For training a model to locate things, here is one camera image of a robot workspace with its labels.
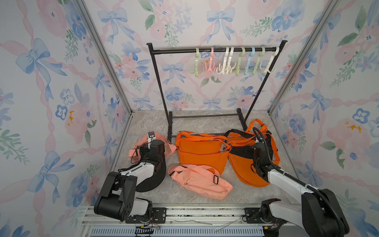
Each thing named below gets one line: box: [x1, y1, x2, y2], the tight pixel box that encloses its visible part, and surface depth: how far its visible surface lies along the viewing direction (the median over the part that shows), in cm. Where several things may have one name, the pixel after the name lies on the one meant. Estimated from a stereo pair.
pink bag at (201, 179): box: [167, 163, 233, 201], surface depth 80 cm
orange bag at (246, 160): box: [228, 118, 280, 188], surface depth 92 cm
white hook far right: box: [259, 46, 280, 74], surface depth 76 cm
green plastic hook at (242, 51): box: [235, 46, 246, 76], surface depth 73 cm
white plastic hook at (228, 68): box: [225, 46, 237, 75], surface depth 74 cm
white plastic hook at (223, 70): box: [216, 46, 230, 76], surface depth 73 cm
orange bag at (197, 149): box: [175, 131, 233, 175], surface depth 97 cm
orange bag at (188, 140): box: [175, 130, 232, 150], surface depth 100 cm
